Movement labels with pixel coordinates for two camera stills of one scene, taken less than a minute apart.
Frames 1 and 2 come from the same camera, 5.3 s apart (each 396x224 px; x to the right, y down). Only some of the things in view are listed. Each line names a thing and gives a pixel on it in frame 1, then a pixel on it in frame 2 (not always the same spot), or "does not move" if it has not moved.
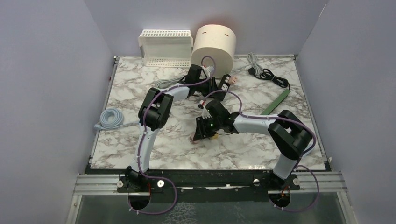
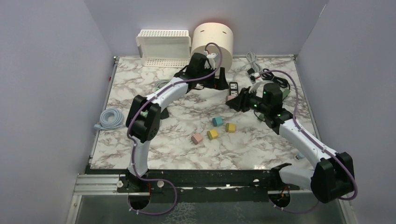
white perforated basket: (163, 48) does not move
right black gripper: (201, 131) → (239, 103)
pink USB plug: (232, 80) → (229, 97)
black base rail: (191, 186) does not move
